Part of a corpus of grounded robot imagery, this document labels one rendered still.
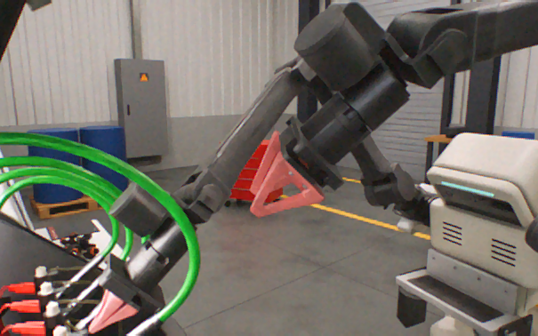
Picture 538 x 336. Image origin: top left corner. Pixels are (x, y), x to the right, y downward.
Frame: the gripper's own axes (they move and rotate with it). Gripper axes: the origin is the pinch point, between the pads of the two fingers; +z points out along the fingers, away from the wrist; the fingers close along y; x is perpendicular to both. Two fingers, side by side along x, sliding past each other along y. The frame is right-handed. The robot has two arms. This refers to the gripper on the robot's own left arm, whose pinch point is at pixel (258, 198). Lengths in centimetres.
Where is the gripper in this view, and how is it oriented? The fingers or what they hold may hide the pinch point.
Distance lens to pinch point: 45.8
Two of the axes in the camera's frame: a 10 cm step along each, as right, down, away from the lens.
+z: -7.2, 6.5, 2.5
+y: 0.4, 4.0, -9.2
